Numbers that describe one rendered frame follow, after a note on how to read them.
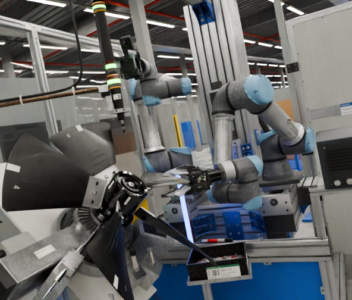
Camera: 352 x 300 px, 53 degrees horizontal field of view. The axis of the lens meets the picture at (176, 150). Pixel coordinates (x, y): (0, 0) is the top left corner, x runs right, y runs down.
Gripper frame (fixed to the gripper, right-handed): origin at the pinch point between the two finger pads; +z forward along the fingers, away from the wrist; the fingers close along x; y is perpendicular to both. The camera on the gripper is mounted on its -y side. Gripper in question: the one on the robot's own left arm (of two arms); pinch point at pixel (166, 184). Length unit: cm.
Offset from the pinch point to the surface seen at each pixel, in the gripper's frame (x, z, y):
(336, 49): -41, -153, -102
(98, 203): -2.9, 24.0, 15.2
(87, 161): -14.1, 25.0, -0.2
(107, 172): -9.7, 19.5, 4.0
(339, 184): 9, -56, 18
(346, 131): -8, -63, 16
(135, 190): -4.5, 12.3, 16.3
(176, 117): 18, -133, -561
